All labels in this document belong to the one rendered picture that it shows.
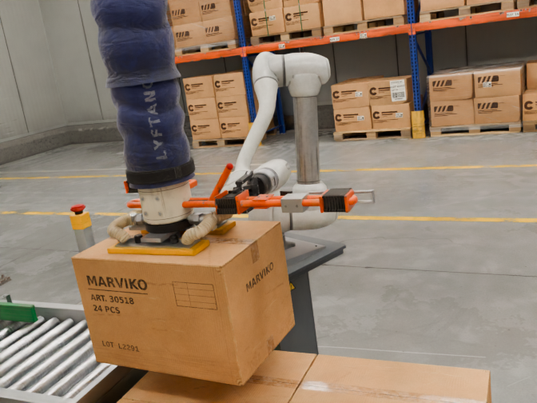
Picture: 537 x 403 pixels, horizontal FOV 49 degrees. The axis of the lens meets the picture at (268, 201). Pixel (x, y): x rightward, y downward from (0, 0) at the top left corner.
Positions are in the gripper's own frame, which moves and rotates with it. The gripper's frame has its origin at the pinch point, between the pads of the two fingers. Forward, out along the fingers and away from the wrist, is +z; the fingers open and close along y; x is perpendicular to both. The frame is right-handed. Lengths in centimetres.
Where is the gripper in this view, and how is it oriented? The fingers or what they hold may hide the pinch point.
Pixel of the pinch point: (235, 201)
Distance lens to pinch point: 187.7
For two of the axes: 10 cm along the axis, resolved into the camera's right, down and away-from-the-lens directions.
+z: -3.8, 3.0, -8.7
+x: -9.1, 0.2, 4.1
